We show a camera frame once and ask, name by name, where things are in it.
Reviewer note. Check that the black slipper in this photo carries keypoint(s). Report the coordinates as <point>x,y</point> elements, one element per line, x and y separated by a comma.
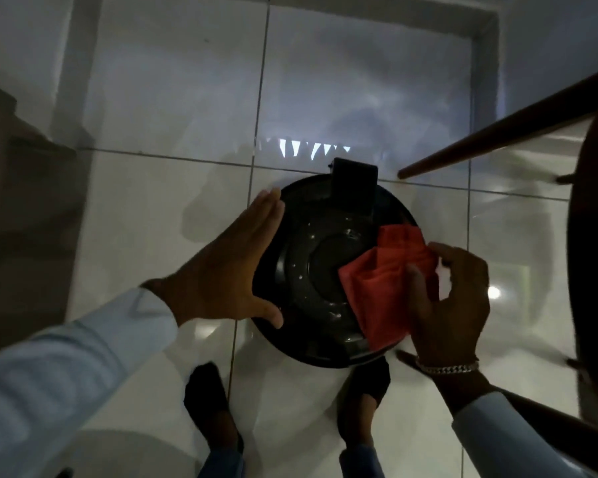
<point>207,393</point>
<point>371,380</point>

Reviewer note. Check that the person's left hand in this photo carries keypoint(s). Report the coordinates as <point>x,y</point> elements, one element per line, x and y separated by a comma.
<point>214,278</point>

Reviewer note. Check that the dark wooden chair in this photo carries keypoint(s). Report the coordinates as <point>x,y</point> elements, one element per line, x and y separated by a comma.
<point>595,243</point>

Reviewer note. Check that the person's right hand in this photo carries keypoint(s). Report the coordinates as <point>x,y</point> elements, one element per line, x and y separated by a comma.
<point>453,313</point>

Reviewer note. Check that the person's left forearm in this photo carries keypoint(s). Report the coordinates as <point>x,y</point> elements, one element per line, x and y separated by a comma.
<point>65,373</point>

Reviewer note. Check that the person's left leg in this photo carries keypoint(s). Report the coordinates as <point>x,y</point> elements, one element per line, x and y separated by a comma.
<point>222,465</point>

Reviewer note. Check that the black round fan base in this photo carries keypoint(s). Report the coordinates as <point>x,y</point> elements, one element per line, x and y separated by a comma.
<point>309,263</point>

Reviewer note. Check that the person's right thumb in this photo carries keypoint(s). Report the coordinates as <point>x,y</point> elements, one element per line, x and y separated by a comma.
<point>416,291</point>

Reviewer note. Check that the person's left thumb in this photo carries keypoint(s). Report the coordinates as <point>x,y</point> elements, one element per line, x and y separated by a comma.
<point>259,311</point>

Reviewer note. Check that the red cloth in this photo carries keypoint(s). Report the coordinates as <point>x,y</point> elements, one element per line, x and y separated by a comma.
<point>383,288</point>

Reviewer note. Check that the brown wooden furniture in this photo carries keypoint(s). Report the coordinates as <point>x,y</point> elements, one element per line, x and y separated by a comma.
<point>20,218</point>

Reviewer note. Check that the person's right leg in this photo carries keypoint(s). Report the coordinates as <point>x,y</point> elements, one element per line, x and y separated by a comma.
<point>361,465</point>

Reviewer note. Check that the person's right forearm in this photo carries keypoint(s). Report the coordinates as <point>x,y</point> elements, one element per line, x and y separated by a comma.
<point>498,433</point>

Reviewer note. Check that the person's leg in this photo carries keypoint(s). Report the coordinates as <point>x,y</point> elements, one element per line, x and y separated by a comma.
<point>222,465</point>
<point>361,465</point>

